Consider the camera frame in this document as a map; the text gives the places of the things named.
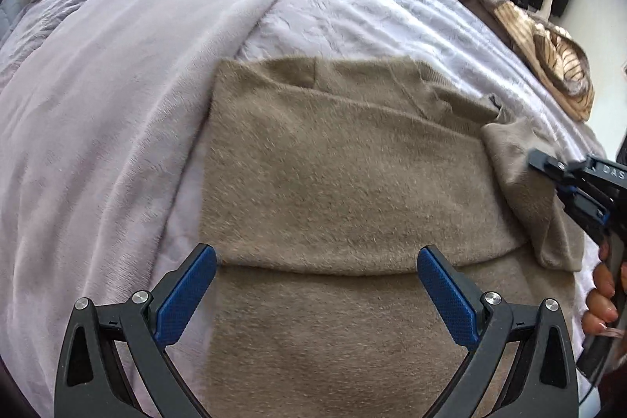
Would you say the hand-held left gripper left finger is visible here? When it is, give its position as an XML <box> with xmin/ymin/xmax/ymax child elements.
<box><xmin>55</xmin><ymin>244</ymin><xmax>217</xmax><ymax>418</ymax></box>

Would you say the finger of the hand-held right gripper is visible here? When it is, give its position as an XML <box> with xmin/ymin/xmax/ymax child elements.
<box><xmin>528</xmin><ymin>148</ymin><xmax>591</xmax><ymax>185</ymax></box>
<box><xmin>556</xmin><ymin>184</ymin><xmax>613</xmax><ymax>247</ymax></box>

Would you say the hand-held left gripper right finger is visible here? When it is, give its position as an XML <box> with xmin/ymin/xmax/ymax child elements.
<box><xmin>416</xmin><ymin>244</ymin><xmax>580</xmax><ymax>418</ymax></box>

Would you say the taupe fuzzy sweater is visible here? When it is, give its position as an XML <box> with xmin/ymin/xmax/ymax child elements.
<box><xmin>198</xmin><ymin>56</ymin><xmax>587</xmax><ymax>418</ymax></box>

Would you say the person's right hand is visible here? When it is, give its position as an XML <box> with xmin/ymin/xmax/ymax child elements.
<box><xmin>582</xmin><ymin>238</ymin><xmax>627</xmax><ymax>337</ymax></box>

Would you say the tan striped cloth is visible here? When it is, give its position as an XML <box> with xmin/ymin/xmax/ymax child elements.
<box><xmin>492</xmin><ymin>0</ymin><xmax>596</xmax><ymax>122</ymax></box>

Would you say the lavender embossed floral blanket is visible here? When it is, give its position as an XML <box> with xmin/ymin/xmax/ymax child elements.
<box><xmin>0</xmin><ymin>0</ymin><xmax>611</xmax><ymax>418</ymax></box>

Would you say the lilac wrinkled duvet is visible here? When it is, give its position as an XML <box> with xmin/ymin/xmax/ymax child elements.
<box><xmin>0</xmin><ymin>0</ymin><xmax>116</xmax><ymax>81</ymax></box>

